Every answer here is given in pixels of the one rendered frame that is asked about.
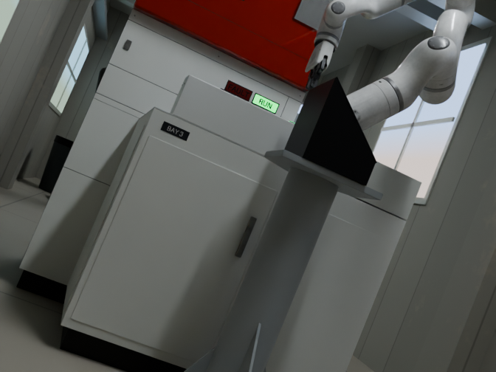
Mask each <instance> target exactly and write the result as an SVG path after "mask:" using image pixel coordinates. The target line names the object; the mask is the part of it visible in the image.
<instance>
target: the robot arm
mask: <svg viewBox="0 0 496 372"><path fill-rule="evenodd" d="M412 1H415V0H333V1H332V2H330V3H328V4H327V6H326V9H325V12H324V14H323V18H322V21H321V22H320V26H319V29H318V31H317V34H316V37H315V39H314V46H315V48H314V51H313V53H312V54H311V57H310V58H309V62H308V64H307V66H306V69H305V72H308V71H310V70H311V71H310V73H309V76H308V81H307V84H306V87H305V89H307V90H310V89H313V88H314V87H316V86H317V83H318V80H319V79H320V76H321V74H322V73H323V72H324V71H325V70H327V68H328V65H329V63H330V60H331V56H332V53H333V52H334V51H335V50H336V49H337V47H338V44H339V42H340V38H341V36H342V32H343V30H344V27H345V23H346V21H347V18H350V17H351V16H355V15H357V14H360V13H361V15H362V16H363V17H364V18H366V19H375V18H378V17H380V16H383V15H384V14H386V13H389V12H391V11H393V10H396V9H398V8H400V7H403V6H405V5H406V4H409V3H410V2H412ZM475 1H476V0H446V2H445V9H444V12H443V13H442V14H441V15H440V16H439V18H438V20H437V23H436V26H435V29H434V32H433V36H432V37H431V38H427V39H425V40H424V41H422V42H421V43H419V44H418V45H417V46H416V47H415V48H414V49H413V50H412V51H411V52H410V53H409V55H408V56H407V57H406V58H405V59H404V60H403V62H402V63H401V65H400V66H399V67H398V69H397V70H396V71H395V72H393V73H391V74H390V75H387V76H385V77H383V78H381V79H379V80H377V81H375V82H373V83H371V84H369V85H367V86H365V87H363V88H361V89H359V90H357V91H355V92H353V93H351V94H349V95H347V96H346V97H347V98H348V101H349V103H350V104H351V108H352V109H353V111H354V113H355V116H356V118H357V120H358V122H359V125H360V127H361V129H362V131H364V130H366V129H368V128H370V127H372V126H374V125H376V124H378V123H380V122H382V121H384V120H386V119H387V118H389V117H392V116H393V115H395V114H398V113H399V112H401V111H404V110H405V109H407V108H409V107H410V106H411V105H412V104H413V103H414V102H415V100H416V99H417V97H418V96H419V97H420V98H421V99H422V100H423V101H424V102H425V103H429V104H432V105H437V104H441V103H444V102H445V101H447V100H448V99H449V98H450V97H451V96H452V93H453V92H454V89H455V82H456V76H457V71H458V62H459V58H460V54H461V47H462V43H463V40H464V36H465V34H466V29H467V28H468V27H470V25H471V23H472V19H473V15H474V11H475Z"/></svg>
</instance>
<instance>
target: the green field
mask: <svg viewBox="0 0 496 372"><path fill-rule="evenodd" d="M253 103H255V104H257V105H259V106H261V107H263V108H265V109H268V110H270V111H272V112H274V113H275V112H276V110H277V107H278V104H277V103H274V102H272V101H270V100H267V99H266V98H264V97H262V96H260V95H258V94H256V95H255V98H254V100H253Z"/></svg>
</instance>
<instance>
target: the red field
mask: <svg viewBox="0 0 496 372"><path fill-rule="evenodd" d="M226 90H227V91H229V92H232V93H233V94H236V95H238V96H240V97H242V98H244V99H246V100H249V97H250V95H251V94H252V92H251V91H249V90H247V89H245V88H243V87H241V86H238V85H236V84H234V83H232V82H230V81H229V82H228V84H227V87H226Z"/></svg>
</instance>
